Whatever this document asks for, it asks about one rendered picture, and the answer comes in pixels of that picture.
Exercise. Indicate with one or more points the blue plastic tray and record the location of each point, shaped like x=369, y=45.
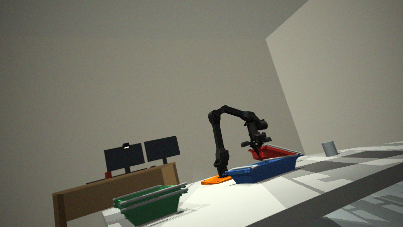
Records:
x=266, y=169

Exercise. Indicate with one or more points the red plastic tray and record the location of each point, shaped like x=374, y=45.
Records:
x=266, y=152

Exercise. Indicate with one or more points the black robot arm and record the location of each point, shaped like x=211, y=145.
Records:
x=253, y=123

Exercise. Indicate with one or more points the grey cylinder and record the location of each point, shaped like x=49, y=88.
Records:
x=330, y=149

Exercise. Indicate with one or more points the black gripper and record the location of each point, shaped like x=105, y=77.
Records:
x=253, y=143

